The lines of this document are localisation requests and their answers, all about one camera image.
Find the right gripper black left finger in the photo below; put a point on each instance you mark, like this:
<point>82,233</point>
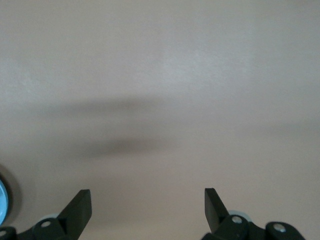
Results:
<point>75,215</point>

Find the blue plate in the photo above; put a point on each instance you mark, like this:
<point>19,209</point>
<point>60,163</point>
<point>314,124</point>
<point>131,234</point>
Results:
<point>2,202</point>

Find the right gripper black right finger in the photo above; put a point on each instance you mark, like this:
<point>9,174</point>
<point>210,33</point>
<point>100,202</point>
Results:
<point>217,217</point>

